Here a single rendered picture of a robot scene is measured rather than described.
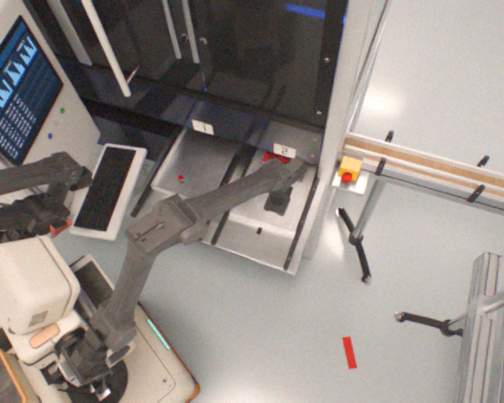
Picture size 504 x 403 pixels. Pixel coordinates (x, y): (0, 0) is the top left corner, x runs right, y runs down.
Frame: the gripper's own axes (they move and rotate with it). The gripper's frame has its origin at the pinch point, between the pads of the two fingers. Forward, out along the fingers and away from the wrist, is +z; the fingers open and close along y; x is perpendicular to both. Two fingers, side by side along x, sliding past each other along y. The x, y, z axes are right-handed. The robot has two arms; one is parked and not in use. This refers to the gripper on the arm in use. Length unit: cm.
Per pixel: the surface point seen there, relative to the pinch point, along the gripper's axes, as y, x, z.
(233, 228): -4.3, 17.4, 20.0
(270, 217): 4.8, 5.7, 20.3
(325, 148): 27.5, -7.6, -1.5
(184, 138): 28, 53, 20
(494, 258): 34, -87, 57
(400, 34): 226, -17, 115
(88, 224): -21, 74, 24
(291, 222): 5.5, -2.5, 20.5
